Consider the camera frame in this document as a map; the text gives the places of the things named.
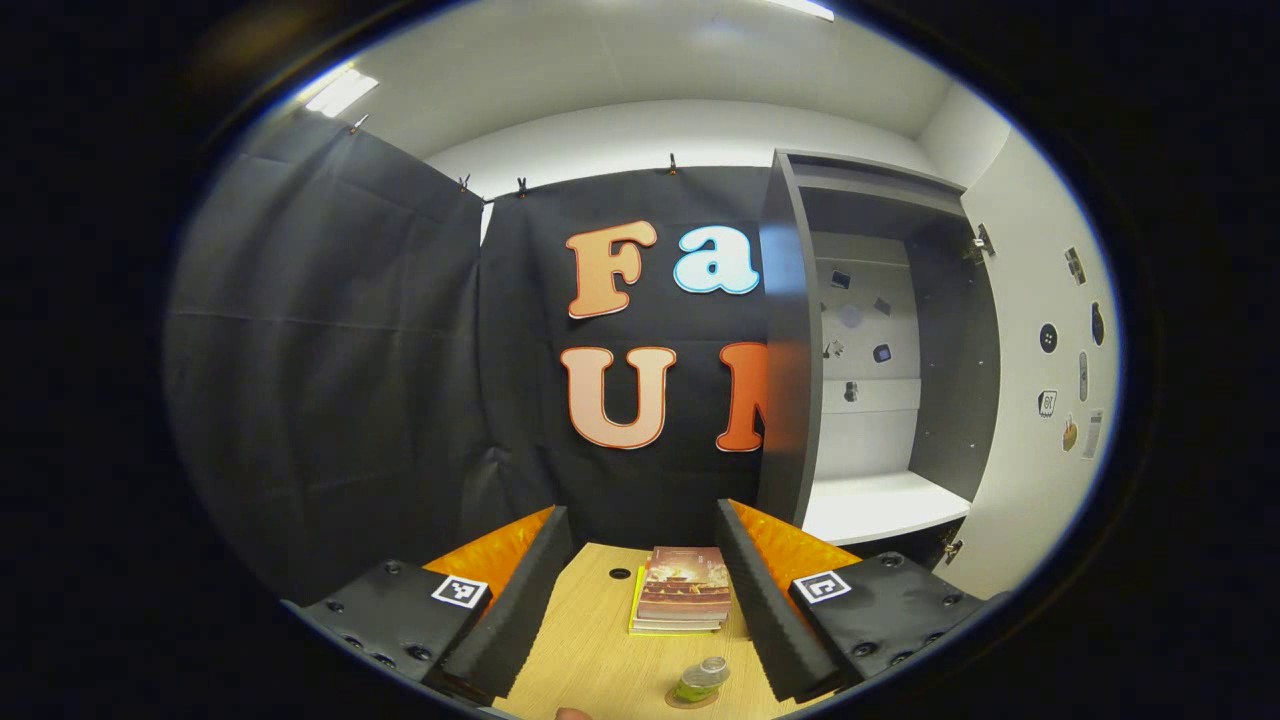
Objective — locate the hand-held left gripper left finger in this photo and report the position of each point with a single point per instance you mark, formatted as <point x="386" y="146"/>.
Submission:
<point x="510" y="620"/>

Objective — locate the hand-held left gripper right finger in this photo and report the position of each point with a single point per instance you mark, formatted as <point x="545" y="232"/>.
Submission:
<point x="765" y="610"/>

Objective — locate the green label plastic bottle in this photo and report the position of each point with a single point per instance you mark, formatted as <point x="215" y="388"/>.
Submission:
<point x="702" y="680"/>

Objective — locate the brown round coaster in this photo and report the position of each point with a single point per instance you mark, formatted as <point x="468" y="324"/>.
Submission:
<point x="680" y="700"/>

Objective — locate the dark grey cabinet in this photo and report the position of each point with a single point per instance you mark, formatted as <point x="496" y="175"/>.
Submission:
<point x="790" y="400"/>

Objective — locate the beige cabinet door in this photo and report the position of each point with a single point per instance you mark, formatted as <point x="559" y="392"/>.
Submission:
<point x="1030" y="250"/>

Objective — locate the metal cabinet hinge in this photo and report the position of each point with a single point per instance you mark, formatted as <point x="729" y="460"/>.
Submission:
<point x="952" y="549"/>
<point x="980" y="243"/>

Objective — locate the black backdrop cloth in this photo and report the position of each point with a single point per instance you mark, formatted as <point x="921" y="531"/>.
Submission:
<point x="330" y="350"/>

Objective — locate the ceiling light panel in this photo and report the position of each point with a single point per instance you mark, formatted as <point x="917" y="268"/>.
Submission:
<point x="800" y="8"/>
<point x="342" y="92"/>

